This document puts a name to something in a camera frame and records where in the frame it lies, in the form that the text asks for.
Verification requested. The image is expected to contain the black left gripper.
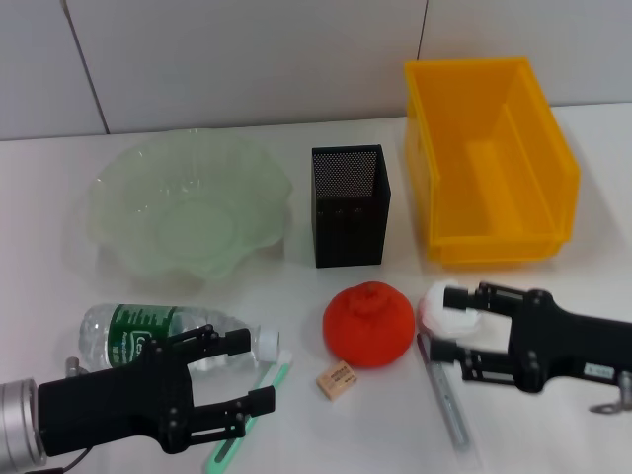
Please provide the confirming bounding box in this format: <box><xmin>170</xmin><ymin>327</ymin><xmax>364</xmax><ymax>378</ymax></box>
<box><xmin>38</xmin><ymin>324</ymin><xmax>277</xmax><ymax>455</ymax></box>

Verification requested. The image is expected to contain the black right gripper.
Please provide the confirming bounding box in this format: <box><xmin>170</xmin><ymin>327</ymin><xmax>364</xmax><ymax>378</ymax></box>
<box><xmin>428</xmin><ymin>280</ymin><xmax>632</xmax><ymax>396</ymax></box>

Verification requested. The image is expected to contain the white paper ball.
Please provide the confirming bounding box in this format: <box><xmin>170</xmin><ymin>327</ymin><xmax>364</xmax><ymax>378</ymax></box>
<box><xmin>418</xmin><ymin>279</ymin><xmax>489</xmax><ymax>341</ymax></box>

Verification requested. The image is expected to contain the mint green utility knife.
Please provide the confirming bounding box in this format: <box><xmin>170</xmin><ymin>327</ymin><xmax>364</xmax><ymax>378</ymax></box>
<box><xmin>202</xmin><ymin>348</ymin><xmax>295</xmax><ymax>474</ymax></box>

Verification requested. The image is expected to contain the orange toy fruit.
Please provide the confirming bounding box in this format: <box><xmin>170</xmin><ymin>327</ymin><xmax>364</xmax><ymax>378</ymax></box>
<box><xmin>322</xmin><ymin>280</ymin><xmax>416</xmax><ymax>369</ymax></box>

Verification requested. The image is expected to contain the clear green-label water bottle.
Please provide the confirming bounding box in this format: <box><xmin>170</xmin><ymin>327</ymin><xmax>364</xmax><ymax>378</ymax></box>
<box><xmin>78</xmin><ymin>303</ymin><xmax>282</xmax><ymax>372</ymax></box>

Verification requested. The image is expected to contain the grey marker pen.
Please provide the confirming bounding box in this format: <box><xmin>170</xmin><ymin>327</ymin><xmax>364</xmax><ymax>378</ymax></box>
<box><xmin>416</xmin><ymin>333</ymin><xmax>473</xmax><ymax>453</ymax></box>

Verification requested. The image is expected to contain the beige eraser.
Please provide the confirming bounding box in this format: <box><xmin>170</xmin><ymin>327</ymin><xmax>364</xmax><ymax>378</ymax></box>
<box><xmin>314</xmin><ymin>361</ymin><xmax>357</xmax><ymax>398</ymax></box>

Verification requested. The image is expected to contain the black mesh pen holder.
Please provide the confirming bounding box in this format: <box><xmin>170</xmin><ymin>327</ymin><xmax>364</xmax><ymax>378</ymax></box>
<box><xmin>310</xmin><ymin>143</ymin><xmax>392</xmax><ymax>270</ymax></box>

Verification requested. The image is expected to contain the pale green wavy glass plate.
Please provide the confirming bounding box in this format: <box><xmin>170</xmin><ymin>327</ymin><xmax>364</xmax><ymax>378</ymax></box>
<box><xmin>87</xmin><ymin>127</ymin><xmax>293</xmax><ymax>293</ymax></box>

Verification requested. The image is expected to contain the yellow plastic bin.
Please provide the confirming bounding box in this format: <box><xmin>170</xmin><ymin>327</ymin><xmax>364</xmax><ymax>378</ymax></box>
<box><xmin>403</xmin><ymin>56</ymin><xmax>582</xmax><ymax>269</ymax></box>

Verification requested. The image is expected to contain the grey right arm cable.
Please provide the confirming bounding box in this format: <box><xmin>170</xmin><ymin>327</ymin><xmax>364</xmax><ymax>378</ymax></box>
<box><xmin>589</xmin><ymin>370</ymin><xmax>632</xmax><ymax>415</ymax></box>

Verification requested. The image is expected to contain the dark left arm cable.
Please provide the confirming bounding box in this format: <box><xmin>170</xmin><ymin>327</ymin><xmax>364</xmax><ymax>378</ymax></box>
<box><xmin>27</xmin><ymin>445</ymin><xmax>98</xmax><ymax>471</ymax></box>

